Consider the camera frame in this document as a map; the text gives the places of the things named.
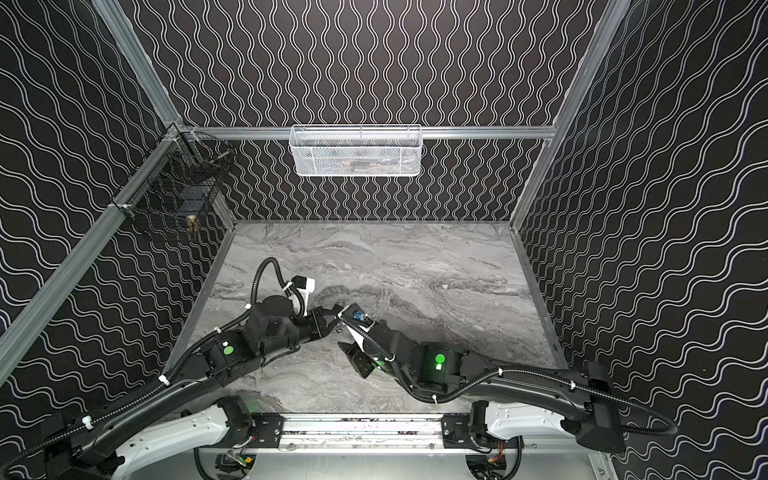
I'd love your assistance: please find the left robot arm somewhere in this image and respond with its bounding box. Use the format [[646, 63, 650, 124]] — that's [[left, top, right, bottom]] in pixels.
[[1, 257, 341, 479]]

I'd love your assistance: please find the black wire basket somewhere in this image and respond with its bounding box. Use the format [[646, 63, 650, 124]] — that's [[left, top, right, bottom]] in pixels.
[[116, 127, 236, 243]]

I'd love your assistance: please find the white mesh basket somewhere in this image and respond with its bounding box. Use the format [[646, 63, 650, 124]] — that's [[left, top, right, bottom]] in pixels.
[[289, 124, 424, 177]]

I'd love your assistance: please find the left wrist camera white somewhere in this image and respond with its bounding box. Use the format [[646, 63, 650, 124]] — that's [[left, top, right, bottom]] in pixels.
[[291, 275, 316, 305]]

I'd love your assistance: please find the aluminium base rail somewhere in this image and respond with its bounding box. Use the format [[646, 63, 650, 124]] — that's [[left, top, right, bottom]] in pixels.
[[119, 411, 607, 455]]

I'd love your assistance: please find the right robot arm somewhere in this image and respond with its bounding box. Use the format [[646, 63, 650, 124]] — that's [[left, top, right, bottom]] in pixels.
[[335, 304, 678, 453]]

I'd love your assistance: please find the brass bell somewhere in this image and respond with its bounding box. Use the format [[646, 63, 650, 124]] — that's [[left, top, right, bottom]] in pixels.
[[185, 215, 199, 238]]

